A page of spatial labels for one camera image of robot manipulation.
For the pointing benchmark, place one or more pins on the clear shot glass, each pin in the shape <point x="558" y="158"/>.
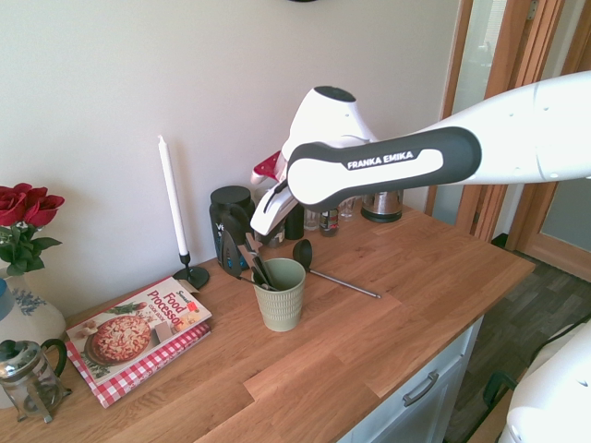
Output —
<point x="347" y="208"/>

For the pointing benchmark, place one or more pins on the tall white candle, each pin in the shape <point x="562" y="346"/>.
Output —
<point x="173" y="198"/>

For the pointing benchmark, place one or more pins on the wooden door frame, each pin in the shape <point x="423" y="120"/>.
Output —
<point x="517" y="51"/>

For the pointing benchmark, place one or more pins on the Food Processor cookbook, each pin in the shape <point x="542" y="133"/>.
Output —
<point x="134" y="327"/>

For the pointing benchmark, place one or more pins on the black pepper mill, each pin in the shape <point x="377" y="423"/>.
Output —
<point x="294" y="223"/>

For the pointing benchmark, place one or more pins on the black wall clock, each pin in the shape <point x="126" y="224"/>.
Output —
<point x="303" y="1"/>

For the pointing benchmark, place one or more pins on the red and white wrist camera mount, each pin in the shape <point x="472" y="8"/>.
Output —
<point x="265" y="167"/>

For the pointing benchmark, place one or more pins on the glass jar with dark contents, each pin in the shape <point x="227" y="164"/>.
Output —
<point x="276" y="236"/>

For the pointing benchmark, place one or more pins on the black steel tongs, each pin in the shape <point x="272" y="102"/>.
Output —
<point x="232" y="258"/>

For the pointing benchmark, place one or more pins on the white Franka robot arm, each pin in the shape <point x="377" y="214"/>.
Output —
<point x="415" y="157"/>

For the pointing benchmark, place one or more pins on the small clear glass jar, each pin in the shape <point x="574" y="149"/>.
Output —
<point x="312" y="220"/>

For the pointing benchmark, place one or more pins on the glass French press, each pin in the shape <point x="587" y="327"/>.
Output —
<point x="30" y="383"/>

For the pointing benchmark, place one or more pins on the red roses bouquet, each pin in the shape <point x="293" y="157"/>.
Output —
<point x="27" y="205"/>

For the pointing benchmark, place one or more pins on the white kitchen cabinet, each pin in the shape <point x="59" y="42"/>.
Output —
<point x="429" y="350"/>

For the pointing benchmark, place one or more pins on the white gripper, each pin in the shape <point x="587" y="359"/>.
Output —
<point x="272" y="207"/>

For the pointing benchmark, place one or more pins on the black candle holder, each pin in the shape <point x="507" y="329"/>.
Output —
<point x="191" y="276"/>

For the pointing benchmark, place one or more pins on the black jar with label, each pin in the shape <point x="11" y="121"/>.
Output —
<point x="231" y="196"/>

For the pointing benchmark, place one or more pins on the green ribbed ceramic utensil cup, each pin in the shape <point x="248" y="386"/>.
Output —
<point x="281" y="304"/>

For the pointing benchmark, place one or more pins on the red checked book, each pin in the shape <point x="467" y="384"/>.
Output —
<point x="138" y="376"/>

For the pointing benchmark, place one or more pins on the wooden door with frosted glass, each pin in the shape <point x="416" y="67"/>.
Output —
<point x="568" y="217"/>

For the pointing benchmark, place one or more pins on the spice bottle with red label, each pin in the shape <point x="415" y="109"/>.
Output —
<point x="329" y="223"/>

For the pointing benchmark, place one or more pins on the white vase with blue print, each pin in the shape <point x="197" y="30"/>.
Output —
<point x="27" y="314"/>

